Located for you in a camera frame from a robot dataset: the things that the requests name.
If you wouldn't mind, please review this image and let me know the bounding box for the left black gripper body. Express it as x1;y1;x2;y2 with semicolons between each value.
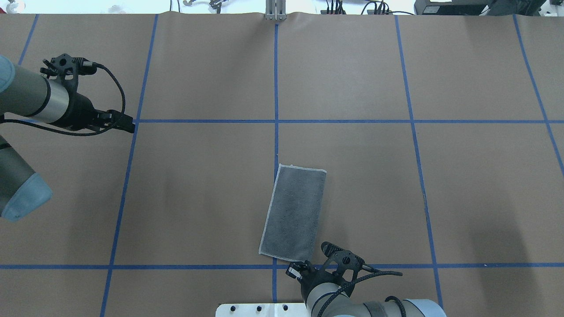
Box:
66;93;111;132

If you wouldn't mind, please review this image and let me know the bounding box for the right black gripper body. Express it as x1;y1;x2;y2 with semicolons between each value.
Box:
300;262;347;295

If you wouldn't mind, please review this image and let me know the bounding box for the pink and grey towel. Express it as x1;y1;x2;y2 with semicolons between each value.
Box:
258;164;327;262

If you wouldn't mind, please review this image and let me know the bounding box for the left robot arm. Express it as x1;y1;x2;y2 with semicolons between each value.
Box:
0;54;136;221

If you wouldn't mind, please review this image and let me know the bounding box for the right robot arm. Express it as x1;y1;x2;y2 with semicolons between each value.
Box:
286;262;446;317

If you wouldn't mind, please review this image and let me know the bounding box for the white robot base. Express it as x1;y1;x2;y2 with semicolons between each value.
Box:
215;303;310;317

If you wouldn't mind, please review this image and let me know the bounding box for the black box with label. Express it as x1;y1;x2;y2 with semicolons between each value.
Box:
413;0;488;16

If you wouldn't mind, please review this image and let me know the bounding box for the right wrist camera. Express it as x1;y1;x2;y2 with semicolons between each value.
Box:
321;241;380;275

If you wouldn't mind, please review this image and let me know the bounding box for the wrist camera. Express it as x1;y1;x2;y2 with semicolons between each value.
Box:
321;241;380;275
40;54;97;80

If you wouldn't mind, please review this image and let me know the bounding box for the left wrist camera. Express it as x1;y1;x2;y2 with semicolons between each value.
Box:
40;54;97;80

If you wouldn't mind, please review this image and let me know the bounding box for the aluminium frame post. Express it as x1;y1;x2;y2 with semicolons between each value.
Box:
264;0;287;22

